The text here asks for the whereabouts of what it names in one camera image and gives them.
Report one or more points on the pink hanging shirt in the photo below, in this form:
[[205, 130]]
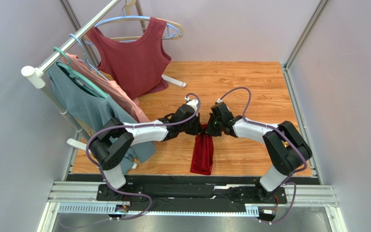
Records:
[[110, 87]]

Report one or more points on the maroon tank top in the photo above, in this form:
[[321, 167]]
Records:
[[136, 66]]

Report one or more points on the grey-blue hanging shirt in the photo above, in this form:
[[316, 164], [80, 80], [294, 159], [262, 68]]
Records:
[[93, 111]]

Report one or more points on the wooden clothes hanger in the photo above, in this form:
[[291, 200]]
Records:
[[154, 29]]

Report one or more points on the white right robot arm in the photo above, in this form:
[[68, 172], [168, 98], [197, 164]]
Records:
[[286, 147]]

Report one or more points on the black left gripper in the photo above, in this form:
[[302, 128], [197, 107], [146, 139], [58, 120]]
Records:
[[197, 130]]

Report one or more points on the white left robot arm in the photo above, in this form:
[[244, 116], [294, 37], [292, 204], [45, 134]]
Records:
[[108, 146]]

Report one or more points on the white clothes rack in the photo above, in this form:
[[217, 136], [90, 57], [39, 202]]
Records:
[[35, 74]]

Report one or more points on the light blue clothes hanger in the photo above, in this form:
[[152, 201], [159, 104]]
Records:
[[174, 30]]

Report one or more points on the blue wire clothes hanger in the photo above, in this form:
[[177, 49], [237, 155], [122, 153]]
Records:
[[86, 60]]

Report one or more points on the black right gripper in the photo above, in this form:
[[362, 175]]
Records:
[[214, 122]]

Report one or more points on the teal clothes hanger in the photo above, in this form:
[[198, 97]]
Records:
[[88, 86]]

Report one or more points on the red cloth napkin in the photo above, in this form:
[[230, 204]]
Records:
[[203, 153]]

